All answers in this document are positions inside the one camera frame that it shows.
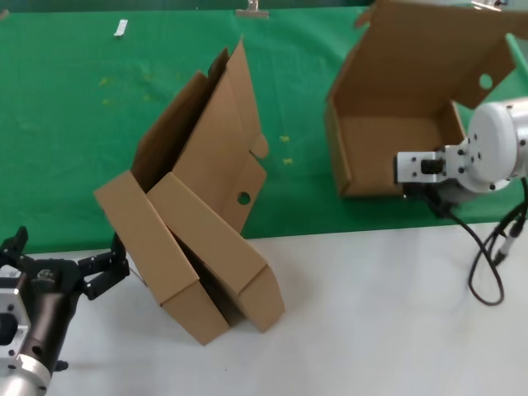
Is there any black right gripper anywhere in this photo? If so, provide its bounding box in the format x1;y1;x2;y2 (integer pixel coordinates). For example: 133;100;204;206
402;183;455;219

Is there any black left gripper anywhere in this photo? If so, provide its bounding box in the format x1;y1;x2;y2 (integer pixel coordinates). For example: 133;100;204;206
0;225;130;372

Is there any brown cardboard box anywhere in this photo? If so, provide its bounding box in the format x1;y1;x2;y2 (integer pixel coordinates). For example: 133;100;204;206
324;0;517;199
93;46;231;347
146;35;286;333

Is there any green table cloth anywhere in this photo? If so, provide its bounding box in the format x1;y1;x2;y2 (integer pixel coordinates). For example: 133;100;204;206
0;4;528;255

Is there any metal table clamp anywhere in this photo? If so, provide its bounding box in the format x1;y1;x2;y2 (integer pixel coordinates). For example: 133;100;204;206
469;0;507;13
234;0;271;20

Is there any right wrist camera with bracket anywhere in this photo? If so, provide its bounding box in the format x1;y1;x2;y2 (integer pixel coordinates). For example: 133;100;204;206
395;150;449;186

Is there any silver left wrist camera block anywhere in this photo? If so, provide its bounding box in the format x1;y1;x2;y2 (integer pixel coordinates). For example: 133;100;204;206
0;266;32;365

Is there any black cable with metal plug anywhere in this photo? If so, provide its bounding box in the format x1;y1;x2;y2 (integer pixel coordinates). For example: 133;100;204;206
493;205;528;267

